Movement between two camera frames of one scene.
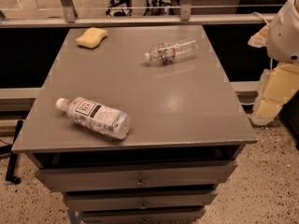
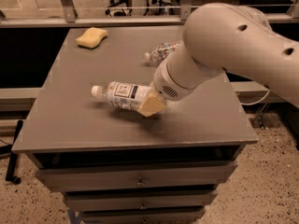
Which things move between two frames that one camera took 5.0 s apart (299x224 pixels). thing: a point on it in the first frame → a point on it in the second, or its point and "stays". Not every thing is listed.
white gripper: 284,37 → 164,82
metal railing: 66,16 stays
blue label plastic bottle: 111,122 → 128,95
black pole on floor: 12,159 stays
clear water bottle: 171,50 stays
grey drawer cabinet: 187,129 stays
